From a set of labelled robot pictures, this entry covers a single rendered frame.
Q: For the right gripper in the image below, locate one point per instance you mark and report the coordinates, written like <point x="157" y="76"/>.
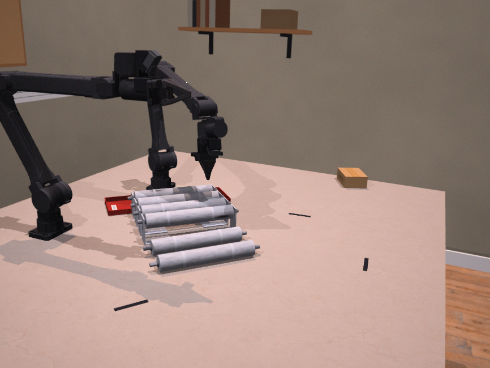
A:
<point x="163" y="96"/>

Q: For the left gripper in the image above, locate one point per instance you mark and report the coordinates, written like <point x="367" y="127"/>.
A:
<point x="208" y="162"/>

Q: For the brown cardboard box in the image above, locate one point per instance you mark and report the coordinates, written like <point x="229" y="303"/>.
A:
<point x="352" y="178"/>

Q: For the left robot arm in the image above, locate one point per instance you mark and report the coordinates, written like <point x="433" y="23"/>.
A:
<point x="161" y="162"/>

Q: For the red scrap tray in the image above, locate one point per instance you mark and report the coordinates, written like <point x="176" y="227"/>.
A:
<point x="120" y="205"/>

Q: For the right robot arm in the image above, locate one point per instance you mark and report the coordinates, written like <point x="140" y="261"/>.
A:
<point x="47" y="198"/>

